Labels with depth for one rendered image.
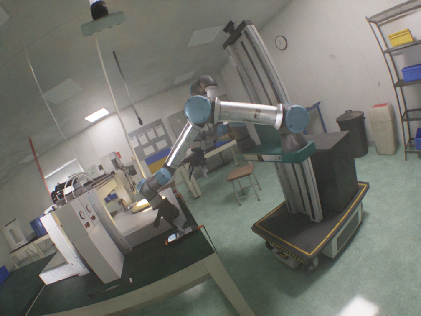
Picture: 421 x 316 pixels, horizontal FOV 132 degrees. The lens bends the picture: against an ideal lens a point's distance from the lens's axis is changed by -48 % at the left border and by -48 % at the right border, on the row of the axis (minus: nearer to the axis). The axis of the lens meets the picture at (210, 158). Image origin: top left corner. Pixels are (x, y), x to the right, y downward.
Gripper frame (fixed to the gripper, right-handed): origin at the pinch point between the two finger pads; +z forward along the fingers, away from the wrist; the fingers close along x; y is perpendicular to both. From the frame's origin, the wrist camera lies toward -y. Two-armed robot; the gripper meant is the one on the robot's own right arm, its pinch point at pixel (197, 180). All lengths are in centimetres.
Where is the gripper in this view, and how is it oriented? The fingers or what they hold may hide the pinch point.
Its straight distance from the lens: 119.3
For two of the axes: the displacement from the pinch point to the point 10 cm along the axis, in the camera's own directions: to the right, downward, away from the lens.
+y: 6.5, 0.3, 7.6
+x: -7.5, 1.6, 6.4
